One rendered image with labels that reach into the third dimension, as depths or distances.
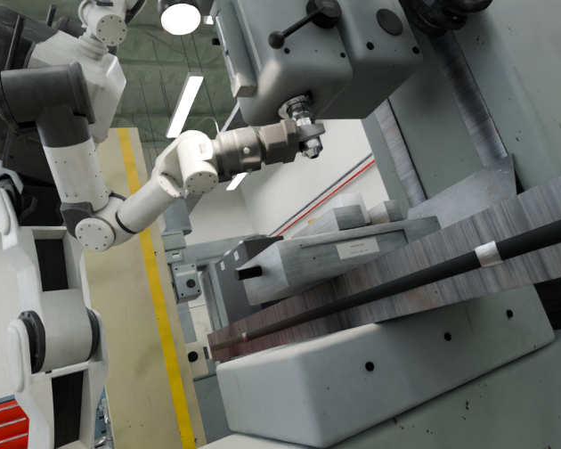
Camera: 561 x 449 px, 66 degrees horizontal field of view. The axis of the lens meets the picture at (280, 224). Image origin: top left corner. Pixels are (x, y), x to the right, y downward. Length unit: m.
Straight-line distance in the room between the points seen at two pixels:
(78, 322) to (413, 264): 0.82
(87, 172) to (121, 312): 1.56
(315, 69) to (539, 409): 0.69
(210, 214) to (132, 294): 8.50
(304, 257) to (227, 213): 10.37
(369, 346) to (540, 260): 0.26
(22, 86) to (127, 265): 1.69
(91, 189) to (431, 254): 0.67
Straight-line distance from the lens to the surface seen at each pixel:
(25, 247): 1.14
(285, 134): 0.84
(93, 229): 0.94
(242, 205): 11.23
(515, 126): 1.02
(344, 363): 0.58
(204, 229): 10.66
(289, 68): 0.84
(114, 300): 2.43
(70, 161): 0.92
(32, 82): 0.89
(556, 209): 0.43
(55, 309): 1.12
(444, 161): 1.12
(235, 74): 0.90
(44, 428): 1.15
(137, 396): 2.40
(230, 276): 1.19
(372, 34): 0.99
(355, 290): 0.64
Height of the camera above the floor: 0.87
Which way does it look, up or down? 14 degrees up
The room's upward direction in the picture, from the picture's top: 16 degrees counter-clockwise
